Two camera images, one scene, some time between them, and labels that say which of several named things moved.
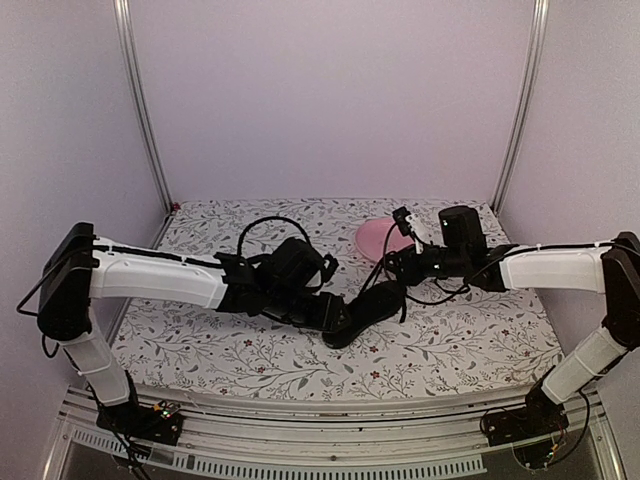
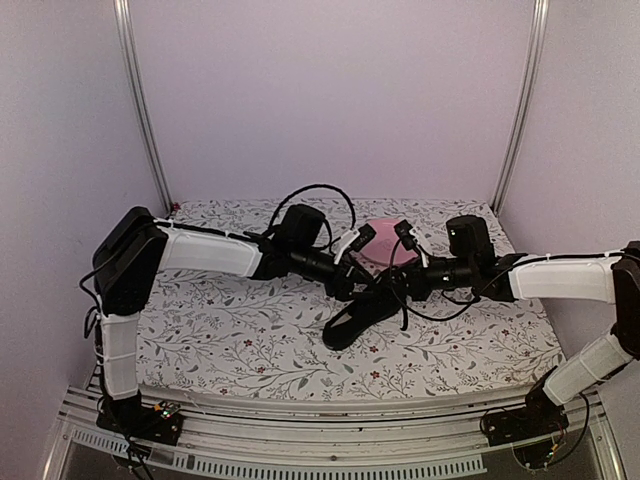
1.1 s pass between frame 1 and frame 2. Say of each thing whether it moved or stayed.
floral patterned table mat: stayed
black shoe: stayed
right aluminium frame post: stayed
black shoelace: moved
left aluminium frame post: stayed
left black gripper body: moved
